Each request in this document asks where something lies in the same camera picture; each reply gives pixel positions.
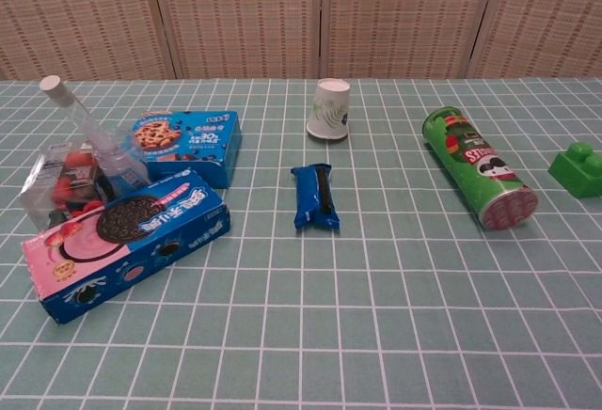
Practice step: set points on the clear plastic bottle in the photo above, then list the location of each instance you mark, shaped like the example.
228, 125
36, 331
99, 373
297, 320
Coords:
52, 86

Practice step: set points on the blue Oreo snack pack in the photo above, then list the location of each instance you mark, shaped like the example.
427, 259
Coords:
308, 193

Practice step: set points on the white paper cup green leaves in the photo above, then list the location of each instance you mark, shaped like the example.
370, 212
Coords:
329, 109

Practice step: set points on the blue chocolate chip cookie box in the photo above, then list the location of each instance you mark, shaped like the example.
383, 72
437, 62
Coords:
197, 142

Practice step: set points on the green checked tablecloth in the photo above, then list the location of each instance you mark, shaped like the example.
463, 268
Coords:
376, 311

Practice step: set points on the pink and blue Oreo box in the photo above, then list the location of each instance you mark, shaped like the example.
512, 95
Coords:
141, 222

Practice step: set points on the green Pringles can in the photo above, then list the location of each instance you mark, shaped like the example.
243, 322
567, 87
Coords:
470, 161

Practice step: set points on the woven folding screen panel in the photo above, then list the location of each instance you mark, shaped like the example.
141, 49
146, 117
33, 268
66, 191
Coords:
235, 15
404, 15
70, 15
550, 15

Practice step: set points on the green toy brick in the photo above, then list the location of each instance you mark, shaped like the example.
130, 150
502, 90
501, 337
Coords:
574, 175

